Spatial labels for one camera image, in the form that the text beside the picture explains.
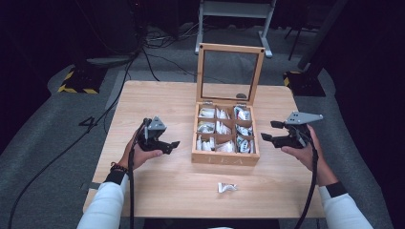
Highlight thin black floor cable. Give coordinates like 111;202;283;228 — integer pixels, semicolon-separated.
141;47;225;85

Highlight white tea bag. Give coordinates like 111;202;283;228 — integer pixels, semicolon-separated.
217;181;239;194

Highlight person's right hand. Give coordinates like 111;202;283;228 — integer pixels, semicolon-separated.
281;124;330;179

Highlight dark slanted stand post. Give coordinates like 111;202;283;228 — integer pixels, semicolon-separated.
297;0;350;72

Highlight grey floor tape strip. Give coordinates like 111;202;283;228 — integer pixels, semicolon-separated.
80;181;102;192

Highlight group of tea bags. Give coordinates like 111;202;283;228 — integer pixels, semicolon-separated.
197;106;255;155

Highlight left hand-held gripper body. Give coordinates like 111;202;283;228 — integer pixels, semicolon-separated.
136;115;170;154

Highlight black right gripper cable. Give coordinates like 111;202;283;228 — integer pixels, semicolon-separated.
293;125;320;229

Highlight long black floor cable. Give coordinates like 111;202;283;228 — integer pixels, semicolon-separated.
7;47;142;229

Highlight black yellow striped stand base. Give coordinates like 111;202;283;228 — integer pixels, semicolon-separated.
57;65;108;95
283;70;327;97

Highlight person's left hand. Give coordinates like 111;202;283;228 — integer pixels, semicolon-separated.
118;129;164;172

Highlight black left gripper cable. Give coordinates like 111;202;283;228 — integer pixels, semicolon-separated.
127;117;153;229

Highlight black tripod legs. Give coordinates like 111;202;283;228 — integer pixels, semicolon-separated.
284;24;319;62

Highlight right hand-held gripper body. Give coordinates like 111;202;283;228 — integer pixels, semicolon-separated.
272;111;325;150

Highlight dark beaded bracelet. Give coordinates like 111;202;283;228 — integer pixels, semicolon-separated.
110;161;130;175

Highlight tangled floor cable bundle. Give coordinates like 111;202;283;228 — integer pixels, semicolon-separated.
142;21;204;50

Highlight white metal stand frame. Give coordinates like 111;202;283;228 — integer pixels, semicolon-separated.
194;0;278;59

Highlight black equipment case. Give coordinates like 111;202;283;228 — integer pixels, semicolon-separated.
75;0;148;66

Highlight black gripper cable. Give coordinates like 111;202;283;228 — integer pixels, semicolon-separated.
127;117;153;229
293;125;320;229

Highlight wooden tea box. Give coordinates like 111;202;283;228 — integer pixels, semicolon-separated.
191;42;266;167

